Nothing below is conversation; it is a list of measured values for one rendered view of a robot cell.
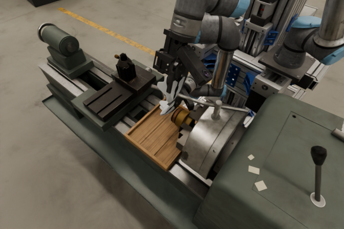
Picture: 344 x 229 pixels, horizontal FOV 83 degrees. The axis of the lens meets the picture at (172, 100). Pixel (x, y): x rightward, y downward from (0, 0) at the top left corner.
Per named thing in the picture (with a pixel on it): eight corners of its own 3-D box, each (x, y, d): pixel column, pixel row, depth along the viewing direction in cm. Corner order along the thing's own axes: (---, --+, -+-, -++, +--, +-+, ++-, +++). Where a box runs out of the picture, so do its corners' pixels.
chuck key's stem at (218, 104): (217, 119, 74) (222, 100, 66) (217, 123, 73) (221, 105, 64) (212, 117, 75) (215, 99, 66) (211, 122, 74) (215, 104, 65)
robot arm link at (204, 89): (206, 101, 117) (208, 89, 109) (187, 100, 117) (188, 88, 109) (205, 91, 122) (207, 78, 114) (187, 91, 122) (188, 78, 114)
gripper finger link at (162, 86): (157, 95, 63) (164, 69, 58) (172, 104, 61) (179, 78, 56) (151, 98, 61) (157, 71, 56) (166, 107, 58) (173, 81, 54)
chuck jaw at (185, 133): (205, 135, 81) (189, 153, 73) (202, 142, 84) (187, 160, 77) (184, 121, 86) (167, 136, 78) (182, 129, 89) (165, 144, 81)
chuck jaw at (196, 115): (212, 128, 86) (225, 104, 83) (209, 129, 82) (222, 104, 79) (192, 115, 91) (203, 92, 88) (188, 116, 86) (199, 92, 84)
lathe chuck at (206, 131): (230, 133, 102) (246, 95, 77) (196, 183, 87) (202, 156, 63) (215, 124, 106) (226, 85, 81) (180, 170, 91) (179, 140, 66)
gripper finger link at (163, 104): (153, 109, 94) (166, 98, 99) (162, 116, 92) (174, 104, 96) (152, 106, 92) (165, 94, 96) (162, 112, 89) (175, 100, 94)
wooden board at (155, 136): (206, 124, 114) (207, 120, 111) (166, 172, 96) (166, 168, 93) (166, 99, 126) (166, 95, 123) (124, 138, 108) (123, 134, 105)
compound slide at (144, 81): (150, 86, 119) (149, 81, 115) (137, 96, 114) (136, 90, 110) (127, 72, 127) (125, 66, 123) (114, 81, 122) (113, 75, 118)
